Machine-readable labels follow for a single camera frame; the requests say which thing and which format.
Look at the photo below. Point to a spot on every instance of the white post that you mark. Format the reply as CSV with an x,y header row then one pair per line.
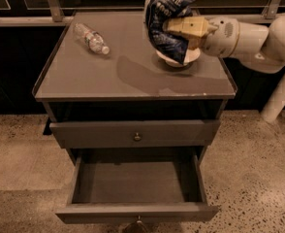
x,y
276,102

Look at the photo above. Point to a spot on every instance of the white paper bowl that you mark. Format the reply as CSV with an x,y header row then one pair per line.
x,y
191,56

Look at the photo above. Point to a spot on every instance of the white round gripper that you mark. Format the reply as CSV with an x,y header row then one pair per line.
x,y
220,36

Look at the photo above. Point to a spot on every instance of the blue chip bag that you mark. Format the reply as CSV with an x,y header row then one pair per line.
x,y
156,14

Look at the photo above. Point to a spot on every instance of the metal railing frame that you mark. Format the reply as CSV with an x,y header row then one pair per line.
x,y
84,4

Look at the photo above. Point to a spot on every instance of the open grey middle drawer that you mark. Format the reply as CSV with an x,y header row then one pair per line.
x,y
124,189

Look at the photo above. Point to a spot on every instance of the brass top drawer knob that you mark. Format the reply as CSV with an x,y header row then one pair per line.
x,y
137,137

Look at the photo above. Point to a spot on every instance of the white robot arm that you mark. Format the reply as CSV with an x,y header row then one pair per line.
x,y
257,47

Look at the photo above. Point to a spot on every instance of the brass middle drawer knob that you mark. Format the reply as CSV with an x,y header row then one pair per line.
x,y
136,227

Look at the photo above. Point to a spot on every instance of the grey top drawer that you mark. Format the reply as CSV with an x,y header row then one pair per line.
x,y
120,134

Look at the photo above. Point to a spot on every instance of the brass drawer knob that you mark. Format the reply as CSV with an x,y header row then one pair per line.
x,y
137,137
136,227

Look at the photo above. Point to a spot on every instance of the clear plastic water bottle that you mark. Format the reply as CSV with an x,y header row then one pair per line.
x,y
91,38

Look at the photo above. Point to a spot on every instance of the grey drawer cabinet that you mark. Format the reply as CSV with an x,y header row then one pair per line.
x,y
132,83

